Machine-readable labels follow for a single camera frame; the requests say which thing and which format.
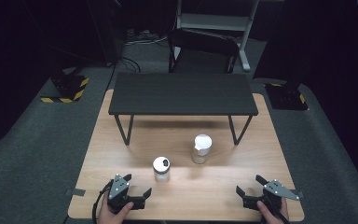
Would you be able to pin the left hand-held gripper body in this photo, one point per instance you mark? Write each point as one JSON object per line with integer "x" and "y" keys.
{"x": 118, "y": 189}

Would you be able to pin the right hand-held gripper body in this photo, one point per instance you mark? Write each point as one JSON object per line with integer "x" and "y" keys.
{"x": 275, "y": 188}

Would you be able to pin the glass jar with black-marked lid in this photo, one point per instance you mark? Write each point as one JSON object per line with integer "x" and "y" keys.
{"x": 161, "y": 169}

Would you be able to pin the white plastic cup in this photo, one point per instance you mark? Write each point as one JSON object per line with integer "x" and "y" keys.
{"x": 202, "y": 147}

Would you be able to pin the black shelf with metal legs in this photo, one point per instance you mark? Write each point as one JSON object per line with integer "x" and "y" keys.
{"x": 183, "y": 93}

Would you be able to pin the person's left hand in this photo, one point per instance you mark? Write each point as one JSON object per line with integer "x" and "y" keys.
{"x": 112, "y": 217}

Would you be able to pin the person's right hand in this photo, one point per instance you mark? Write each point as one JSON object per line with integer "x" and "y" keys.
{"x": 272, "y": 217}

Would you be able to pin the grey tape piece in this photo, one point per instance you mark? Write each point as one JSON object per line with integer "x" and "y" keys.
{"x": 76, "y": 192}
{"x": 300, "y": 193}

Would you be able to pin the black base with striped tape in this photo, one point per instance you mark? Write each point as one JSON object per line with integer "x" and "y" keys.
{"x": 68, "y": 88}
{"x": 287, "y": 96}

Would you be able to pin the black chair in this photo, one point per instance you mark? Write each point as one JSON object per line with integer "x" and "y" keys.
{"x": 203, "y": 46}

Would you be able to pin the white metal stand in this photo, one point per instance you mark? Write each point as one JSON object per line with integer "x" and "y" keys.
{"x": 217, "y": 21}

